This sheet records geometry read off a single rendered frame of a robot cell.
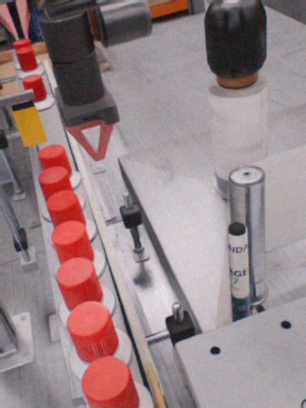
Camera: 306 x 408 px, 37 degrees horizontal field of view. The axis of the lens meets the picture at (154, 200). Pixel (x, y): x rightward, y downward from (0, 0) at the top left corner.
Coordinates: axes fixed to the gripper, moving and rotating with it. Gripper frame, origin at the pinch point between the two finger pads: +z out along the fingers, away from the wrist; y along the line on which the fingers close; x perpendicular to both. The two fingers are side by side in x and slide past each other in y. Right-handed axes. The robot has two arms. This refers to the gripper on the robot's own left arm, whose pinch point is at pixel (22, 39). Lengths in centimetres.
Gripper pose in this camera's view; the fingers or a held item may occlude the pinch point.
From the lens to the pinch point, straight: 105.5
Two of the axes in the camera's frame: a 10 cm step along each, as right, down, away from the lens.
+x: -1.4, 0.8, 9.9
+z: 3.0, 9.5, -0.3
